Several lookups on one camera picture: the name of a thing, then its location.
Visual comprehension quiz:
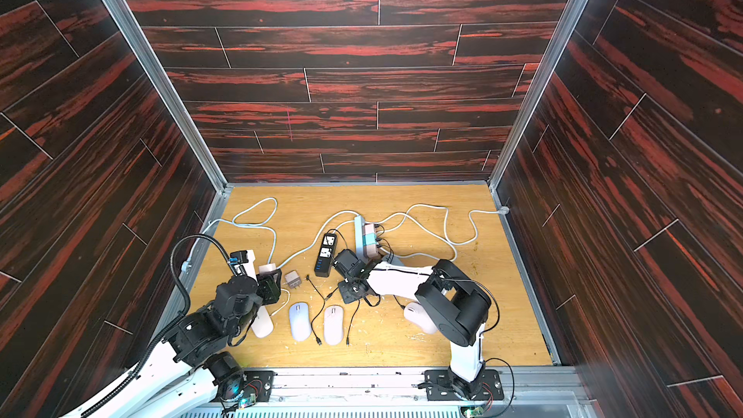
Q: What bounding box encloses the black power strip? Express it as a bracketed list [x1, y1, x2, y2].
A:
[313, 232, 338, 278]

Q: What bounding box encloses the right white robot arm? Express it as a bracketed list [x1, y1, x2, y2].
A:
[333, 250, 493, 385]

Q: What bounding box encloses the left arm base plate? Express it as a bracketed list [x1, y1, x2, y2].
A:
[199, 353, 277, 404]

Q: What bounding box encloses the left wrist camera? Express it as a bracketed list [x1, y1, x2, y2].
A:
[228, 250, 257, 279]

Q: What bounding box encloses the white power strip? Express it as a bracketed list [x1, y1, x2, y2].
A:
[353, 215, 379, 262]

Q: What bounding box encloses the black mouse cable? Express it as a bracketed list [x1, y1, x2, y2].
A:
[344, 295, 364, 346]
[304, 274, 341, 346]

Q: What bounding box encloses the white cable left side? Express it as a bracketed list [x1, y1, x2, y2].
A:
[182, 196, 326, 273]

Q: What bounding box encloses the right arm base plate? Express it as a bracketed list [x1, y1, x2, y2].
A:
[417, 368, 504, 402]

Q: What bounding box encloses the aluminium frame left post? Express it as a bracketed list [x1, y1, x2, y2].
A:
[74, 0, 233, 332]

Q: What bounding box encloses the white cable right side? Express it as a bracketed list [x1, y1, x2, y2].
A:
[330, 204, 511, 265]

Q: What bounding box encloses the aluminium frame post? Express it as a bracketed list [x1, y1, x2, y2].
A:
[74, 0, 233, 332]
[489, 0, 589, 365]

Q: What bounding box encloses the aluminium frame right post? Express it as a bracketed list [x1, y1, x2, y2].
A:
[489, 0, 589, 365]

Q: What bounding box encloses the white wireless mouse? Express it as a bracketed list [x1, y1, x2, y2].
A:
[251, 306, 274, 339]

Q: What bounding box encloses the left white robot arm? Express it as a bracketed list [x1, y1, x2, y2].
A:
[67, 270, 282, 417]

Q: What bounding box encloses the white charging cable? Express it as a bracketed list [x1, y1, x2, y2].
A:
[269, 286, 291, 317]

